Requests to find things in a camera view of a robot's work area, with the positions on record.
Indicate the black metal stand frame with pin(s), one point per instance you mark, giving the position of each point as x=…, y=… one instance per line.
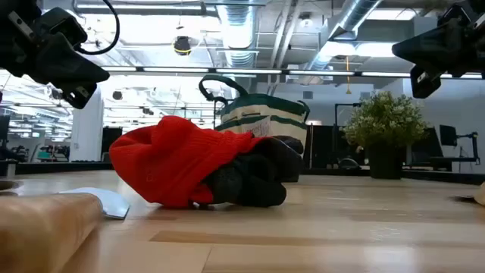
x=335, y=125

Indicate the cream green gardening bag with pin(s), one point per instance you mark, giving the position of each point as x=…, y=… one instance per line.
x=261, y=113

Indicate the red black gardening glove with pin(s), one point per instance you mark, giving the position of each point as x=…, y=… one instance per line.
x=170, y=159

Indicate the white flowering plant black pot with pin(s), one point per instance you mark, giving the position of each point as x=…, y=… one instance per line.
x=384, y=121

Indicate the black partition panel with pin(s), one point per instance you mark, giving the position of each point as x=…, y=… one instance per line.
x=322, y=148

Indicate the silver slanted ceiling duct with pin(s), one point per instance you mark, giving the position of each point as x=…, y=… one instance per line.
x=354, y=13

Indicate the black background cabinet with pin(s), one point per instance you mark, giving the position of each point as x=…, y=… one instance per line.
x=111, y=134

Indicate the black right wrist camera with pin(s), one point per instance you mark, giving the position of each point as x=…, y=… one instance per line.
x=456, y=15

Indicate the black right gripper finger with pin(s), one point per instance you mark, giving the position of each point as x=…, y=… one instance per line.
x=432, y=47
x=424, y=81

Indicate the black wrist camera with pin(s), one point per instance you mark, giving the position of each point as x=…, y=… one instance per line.
x=62, y=26
x=456, y=15

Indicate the long ceiling light strip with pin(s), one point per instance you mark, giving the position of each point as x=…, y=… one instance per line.
x=246, y=71

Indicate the black monitor on arm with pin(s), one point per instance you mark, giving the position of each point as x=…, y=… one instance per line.
x=448, y=135

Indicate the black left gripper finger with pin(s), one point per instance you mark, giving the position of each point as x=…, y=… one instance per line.
x=64, y=64
x=77, y=96

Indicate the silver round ceiling duct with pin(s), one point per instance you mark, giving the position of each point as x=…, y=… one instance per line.
x=238, y=30

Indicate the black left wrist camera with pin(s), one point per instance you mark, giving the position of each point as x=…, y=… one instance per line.
x=62, y=26

